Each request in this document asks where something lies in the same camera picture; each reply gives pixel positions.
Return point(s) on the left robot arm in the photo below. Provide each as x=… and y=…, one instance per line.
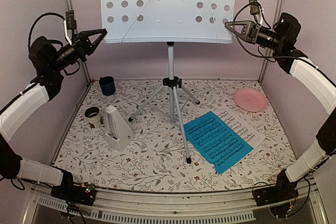
x=49, y=62

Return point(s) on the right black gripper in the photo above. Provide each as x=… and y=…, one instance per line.
x=253, y=31

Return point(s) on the dark blue cup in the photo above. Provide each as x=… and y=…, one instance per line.
x=107, y=85

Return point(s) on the pink plate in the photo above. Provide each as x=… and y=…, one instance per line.
x=250, y=100

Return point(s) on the paper coffee cup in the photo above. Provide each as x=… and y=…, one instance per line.
x=93, y=117

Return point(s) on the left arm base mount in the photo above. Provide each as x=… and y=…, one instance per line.
x=83, y=194

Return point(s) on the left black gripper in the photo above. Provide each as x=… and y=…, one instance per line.
x=83, y=44

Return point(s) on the light blue music stand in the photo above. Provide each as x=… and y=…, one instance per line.
x=168, y=21

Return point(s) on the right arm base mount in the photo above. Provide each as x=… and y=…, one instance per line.
x=269, y=195

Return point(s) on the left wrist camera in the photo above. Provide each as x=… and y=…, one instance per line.
x=70, y=21

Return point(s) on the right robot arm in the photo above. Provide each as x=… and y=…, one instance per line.
x=281, y=40

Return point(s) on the white sheet music page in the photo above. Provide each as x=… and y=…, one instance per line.
x=240, y=127

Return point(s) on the front aluminium rail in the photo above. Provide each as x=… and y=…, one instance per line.
x=236, y=206

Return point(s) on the white metronome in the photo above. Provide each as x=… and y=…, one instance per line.
x=118, y=133

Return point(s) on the blue sheet music page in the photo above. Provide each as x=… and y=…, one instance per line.
x=216, y=141

